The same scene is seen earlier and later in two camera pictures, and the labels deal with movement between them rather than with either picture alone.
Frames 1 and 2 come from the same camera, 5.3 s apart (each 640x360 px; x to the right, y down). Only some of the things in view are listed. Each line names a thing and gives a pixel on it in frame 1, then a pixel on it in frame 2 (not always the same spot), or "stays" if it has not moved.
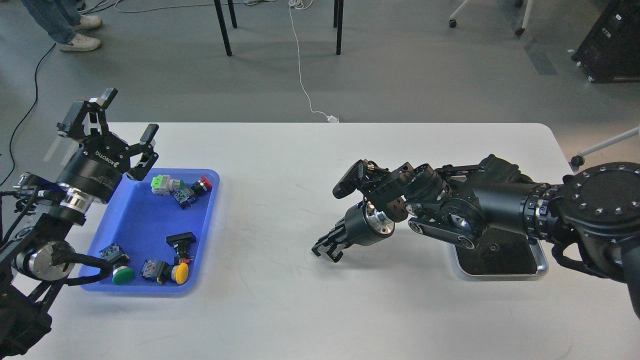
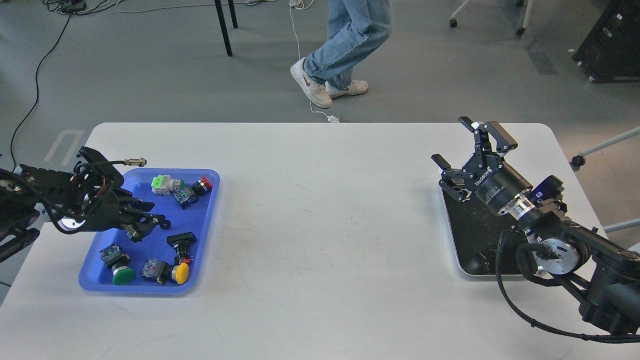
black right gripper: (364, 224) to (495, 183)
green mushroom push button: (122, 273) stays
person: (62, 19) to (355, 28)
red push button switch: (185, 196) stays
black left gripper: (96, 168) to (114, 210)
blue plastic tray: (154, 231) stays
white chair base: (519, 31) stays
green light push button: (163, 185) stays
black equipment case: (610, 53) stays
